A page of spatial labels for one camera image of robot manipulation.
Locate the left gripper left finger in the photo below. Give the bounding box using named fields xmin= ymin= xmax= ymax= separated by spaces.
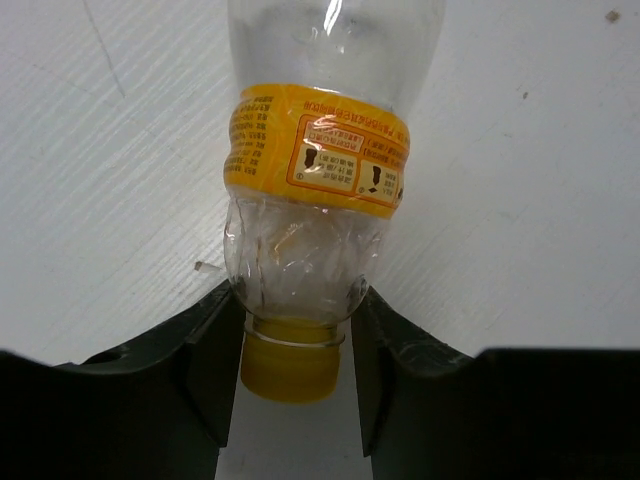
xmin=1 ymin=283 xmax=244 ymax=479

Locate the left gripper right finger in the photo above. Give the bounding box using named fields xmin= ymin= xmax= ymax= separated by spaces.
xmin=351 ymin=291 xmax=639 ymax=479

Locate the yellow cap clear bottle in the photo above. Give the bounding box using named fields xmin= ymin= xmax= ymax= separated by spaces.
xmin=223 ymin=1 xmax=445 ymax=403

